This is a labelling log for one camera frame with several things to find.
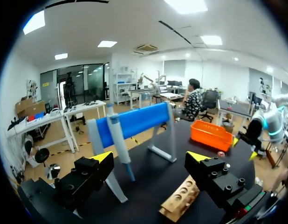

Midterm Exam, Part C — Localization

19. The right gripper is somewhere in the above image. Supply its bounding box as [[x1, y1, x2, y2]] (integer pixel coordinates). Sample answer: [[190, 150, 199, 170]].
[[232, 118, 264, 162]]

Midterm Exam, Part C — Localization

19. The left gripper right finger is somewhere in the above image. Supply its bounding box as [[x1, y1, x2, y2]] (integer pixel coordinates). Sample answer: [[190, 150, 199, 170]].
[[184, 151, 249, 210]]

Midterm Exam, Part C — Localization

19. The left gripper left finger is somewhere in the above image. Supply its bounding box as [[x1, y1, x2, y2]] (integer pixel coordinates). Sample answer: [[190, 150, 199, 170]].
[[54, 151, 115, 212]]

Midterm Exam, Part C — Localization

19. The wooden test tube rack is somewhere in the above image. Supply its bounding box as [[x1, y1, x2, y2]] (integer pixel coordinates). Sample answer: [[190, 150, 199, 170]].
[[158, 175, 201, 223]]

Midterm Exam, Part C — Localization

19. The grey blue pipette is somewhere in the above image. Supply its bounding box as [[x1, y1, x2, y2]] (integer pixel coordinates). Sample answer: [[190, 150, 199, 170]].
[[106, 103, 136, 182]]

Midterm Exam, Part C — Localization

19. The grey pipette stand blue panel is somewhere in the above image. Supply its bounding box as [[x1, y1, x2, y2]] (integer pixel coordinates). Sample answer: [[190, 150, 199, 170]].
[[87, 101, 178, 203]]

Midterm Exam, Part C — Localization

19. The orange plastic basket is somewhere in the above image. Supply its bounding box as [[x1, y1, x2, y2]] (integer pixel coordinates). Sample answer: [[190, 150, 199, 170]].
[[190, 119, 234, 153]]

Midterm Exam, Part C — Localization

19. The person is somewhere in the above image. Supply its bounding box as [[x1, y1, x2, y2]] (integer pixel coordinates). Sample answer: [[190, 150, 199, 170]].
[[178, 78, 203, 122]]

